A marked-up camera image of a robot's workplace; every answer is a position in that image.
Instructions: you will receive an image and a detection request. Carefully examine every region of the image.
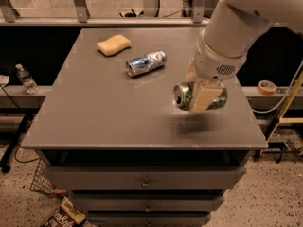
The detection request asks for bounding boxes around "metal railing frame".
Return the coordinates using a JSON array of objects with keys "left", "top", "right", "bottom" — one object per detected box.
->
[{"left": 0, "top": 0, "right": 219, "bottom": 27}]

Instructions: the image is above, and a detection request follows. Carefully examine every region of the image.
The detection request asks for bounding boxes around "clear plastic water bottle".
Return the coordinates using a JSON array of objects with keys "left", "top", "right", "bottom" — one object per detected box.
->
[{"left": 15, "top": 64, "right": 39, "bottom": 95}]

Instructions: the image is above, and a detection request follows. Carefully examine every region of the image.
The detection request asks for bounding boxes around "yellow sponge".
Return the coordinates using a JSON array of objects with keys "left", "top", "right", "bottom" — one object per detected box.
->
[{"left": 97, "top": 35, "right": 132, "bottom": 57}]

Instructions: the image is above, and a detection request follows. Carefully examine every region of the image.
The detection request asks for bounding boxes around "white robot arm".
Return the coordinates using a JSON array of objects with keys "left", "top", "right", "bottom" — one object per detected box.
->
[{"left": 185, "top": 0, "right": 303, "bottom": 113}]

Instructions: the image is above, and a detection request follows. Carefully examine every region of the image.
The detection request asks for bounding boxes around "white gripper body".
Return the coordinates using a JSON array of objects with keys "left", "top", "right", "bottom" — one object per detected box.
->
[{"left": 193, "top": 31, "right": 246, "bottom": 81}]

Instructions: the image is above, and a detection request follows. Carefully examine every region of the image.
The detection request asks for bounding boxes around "green soda can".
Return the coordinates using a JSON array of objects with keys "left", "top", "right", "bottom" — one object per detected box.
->
[{"left": 172, "top": 82, "right": 228, "bottom": 112}]

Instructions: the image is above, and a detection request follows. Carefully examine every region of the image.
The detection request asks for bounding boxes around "grey drawer cabinet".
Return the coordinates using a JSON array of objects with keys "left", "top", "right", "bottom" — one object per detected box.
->
[{"left": 23, "top": 28, "right": 266, "bottom": 227}]

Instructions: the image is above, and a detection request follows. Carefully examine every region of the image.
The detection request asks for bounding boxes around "wire mesh basket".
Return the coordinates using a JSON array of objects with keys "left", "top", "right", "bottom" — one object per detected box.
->
[{"left": 30, "top": 160, "right": 58, "bottom": 196}]

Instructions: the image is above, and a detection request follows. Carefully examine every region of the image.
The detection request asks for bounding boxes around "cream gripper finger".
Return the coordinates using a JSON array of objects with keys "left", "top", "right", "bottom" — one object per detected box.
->
[
  {"left": 185, "top": 60, "right": 198, "bottom": 83},
  {"left": 189, "top": 83, "right": 225, "bottom": 113}
]

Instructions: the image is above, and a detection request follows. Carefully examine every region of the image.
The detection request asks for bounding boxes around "snack chip bag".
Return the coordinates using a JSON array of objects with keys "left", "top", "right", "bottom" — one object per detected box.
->
[{"left": 40, "top": 197, "right": 86, "bottom": 227}]

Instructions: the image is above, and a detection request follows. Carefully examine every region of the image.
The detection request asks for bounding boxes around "top drawer knob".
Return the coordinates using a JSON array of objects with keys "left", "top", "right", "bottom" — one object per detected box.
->
[{"left": 141, "top": 181, "right": 151, "bottom": 189}]

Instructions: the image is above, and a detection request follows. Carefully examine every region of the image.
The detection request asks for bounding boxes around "roll of masking tape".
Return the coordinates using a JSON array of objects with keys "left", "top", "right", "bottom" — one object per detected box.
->
[{"left": 258, "top": 80, "right": 276, "bottom": 96}]

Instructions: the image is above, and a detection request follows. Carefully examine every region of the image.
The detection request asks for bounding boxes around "drawer knob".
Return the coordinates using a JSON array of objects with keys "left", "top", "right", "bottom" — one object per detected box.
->
[
  {"left": 144, "top": 205, "right": 152, "bottom": 213},
  {"left": 141, "top": 181, "right": 151, "bottom": 189}
]

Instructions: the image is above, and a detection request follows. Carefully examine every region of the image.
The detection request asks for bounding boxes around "black floor cable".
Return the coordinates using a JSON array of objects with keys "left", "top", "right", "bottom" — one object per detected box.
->
[{"left": 13, "top": 144, "right": 42, "bottom": 165}]

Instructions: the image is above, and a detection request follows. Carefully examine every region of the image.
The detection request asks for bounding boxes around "blue silver soda can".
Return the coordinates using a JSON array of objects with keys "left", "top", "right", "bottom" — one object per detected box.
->
[{"left": 126, "top": 51, "right": 167, "bottom": 77}]

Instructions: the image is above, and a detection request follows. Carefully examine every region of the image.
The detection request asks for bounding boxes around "middle drawer knob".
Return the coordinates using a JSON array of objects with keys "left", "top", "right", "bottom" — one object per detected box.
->
[{"left": 144, "top": 205, "right": 152, "bottom": 213}]

